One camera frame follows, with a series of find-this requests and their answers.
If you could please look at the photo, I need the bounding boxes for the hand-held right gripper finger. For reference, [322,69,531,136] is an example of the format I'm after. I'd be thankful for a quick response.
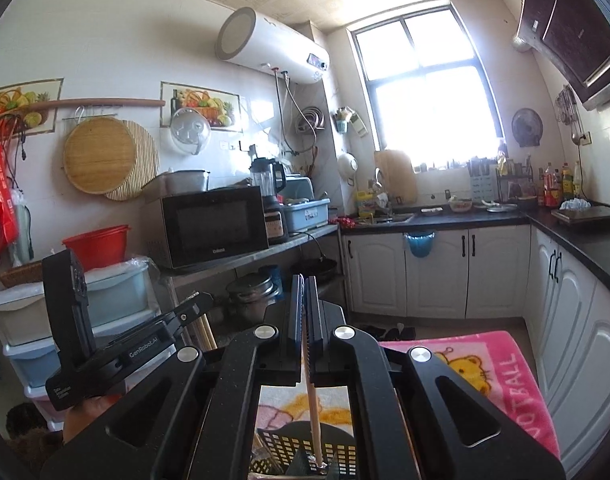
[40,274,306,480]
[305,275,568,480]

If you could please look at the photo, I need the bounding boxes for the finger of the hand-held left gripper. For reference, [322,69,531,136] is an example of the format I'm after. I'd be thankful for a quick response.
[157,291,217,332]

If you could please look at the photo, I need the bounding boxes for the wooden chopstick pair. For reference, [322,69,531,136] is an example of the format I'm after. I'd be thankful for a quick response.
[192,310,220,352]

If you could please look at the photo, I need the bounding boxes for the single wooden chopstick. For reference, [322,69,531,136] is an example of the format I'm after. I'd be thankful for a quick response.
[301,330,323,470]

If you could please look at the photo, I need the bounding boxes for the grey plastic utensil basket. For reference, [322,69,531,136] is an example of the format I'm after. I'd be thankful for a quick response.
[255,421,358,480]

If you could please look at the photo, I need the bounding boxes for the person's left hand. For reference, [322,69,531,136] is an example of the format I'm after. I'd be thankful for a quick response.
[63,393,122,442]

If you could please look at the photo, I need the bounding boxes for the pale blue plastic basin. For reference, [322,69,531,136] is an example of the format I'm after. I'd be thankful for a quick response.
[82,259,152,329]

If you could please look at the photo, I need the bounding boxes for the steel lidded pot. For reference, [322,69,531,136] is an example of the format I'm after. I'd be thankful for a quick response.
[226,274,282,324]

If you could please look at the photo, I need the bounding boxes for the wicker basket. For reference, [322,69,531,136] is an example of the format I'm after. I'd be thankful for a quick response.
[0,260,46,289]

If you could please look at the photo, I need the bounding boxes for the pale plastic drawer unit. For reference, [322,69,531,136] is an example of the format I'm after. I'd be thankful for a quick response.
[0,285,161,432]

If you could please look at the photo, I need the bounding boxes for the black wok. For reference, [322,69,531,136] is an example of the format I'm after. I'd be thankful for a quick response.
[290,257,339,282]

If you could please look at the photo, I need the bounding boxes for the red plastic basin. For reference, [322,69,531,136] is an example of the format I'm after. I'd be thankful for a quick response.
[62,225,132,271]

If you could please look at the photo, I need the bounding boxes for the dark shoes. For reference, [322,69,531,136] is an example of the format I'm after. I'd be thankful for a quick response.
[360,325,417,342]

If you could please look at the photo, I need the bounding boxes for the black microwave oven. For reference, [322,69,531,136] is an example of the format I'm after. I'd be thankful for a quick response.
[160,185,271,270]

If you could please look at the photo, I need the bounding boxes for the steel work table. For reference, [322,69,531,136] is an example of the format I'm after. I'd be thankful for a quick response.
[160,224,344,313]

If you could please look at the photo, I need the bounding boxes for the blue dish drainer box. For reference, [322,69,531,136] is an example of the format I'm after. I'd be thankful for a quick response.
[280,175,332,234]

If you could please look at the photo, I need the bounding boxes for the red plastic bag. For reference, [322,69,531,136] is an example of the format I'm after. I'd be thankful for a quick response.
[0,142,20,262]

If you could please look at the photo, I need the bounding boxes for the brown fuzzy cloth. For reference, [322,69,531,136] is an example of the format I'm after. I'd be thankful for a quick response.
[5,402,66,462]

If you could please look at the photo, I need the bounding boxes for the blue hanging bin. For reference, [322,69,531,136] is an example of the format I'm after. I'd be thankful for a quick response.
[404,231,436,260]

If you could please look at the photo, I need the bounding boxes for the black blender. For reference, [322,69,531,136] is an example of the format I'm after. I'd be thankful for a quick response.
[249,157,288,211]

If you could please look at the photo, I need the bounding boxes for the round bamboo mat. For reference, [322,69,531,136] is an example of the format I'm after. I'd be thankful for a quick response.
[105,120,161,202]

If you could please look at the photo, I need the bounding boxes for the round wooden board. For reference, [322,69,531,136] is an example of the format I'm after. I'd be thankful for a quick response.
[63,116,137,195]

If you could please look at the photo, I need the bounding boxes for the white hanging colander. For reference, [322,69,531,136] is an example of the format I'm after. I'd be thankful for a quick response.
[336,152,359,186]

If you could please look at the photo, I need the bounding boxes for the pink printed blanket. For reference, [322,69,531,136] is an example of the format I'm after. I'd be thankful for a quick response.
[257,330,561,461]

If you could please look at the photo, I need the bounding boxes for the wooden cutting board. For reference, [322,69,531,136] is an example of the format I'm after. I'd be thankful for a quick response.
[374,149,419,202]

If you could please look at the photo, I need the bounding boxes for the wooden rolling pin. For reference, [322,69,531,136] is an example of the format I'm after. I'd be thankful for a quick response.
[27,98,166,111]

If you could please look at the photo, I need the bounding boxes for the blue knife holder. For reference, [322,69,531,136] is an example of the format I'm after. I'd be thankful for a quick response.
[468,157,499,202]

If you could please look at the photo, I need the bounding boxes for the black spice rack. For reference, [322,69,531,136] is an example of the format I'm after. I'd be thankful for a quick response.
[498,160,539,202]

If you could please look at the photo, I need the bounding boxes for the kitchen window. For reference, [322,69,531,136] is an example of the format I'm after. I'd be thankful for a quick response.
[349,2,507,162]

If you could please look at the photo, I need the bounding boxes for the white electric water heater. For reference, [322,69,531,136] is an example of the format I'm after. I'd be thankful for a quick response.
[215,7,332,86]

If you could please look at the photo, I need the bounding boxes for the red label bottle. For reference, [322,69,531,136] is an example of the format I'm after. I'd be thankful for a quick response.
[545,162,561,208]

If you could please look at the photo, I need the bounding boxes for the black kitchen countertop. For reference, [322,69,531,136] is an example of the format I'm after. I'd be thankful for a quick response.
[337,207,610,306]

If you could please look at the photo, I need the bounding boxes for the black induction cooktop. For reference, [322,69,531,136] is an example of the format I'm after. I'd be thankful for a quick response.
[551,205,610,232]

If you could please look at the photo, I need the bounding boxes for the dark range hood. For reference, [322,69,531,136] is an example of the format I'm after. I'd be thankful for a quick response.
[511,0,610,112]

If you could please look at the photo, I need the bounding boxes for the fruit picture wall tile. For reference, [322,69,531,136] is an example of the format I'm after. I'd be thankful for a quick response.
[160,81,243,134]
[0,78,64,137]

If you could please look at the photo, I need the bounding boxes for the dark round wall fan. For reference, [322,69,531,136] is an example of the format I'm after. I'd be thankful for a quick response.
[511,108,544,149]

